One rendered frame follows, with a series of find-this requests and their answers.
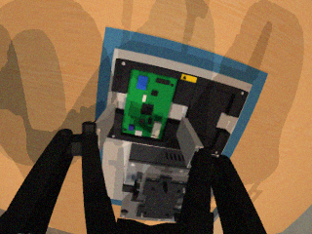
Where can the green circuit board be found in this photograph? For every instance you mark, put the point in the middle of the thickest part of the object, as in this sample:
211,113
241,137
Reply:
148,102

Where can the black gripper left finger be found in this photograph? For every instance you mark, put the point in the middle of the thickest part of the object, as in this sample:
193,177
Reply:
31,209

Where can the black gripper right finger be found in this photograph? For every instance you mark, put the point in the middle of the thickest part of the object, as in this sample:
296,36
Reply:
235,208

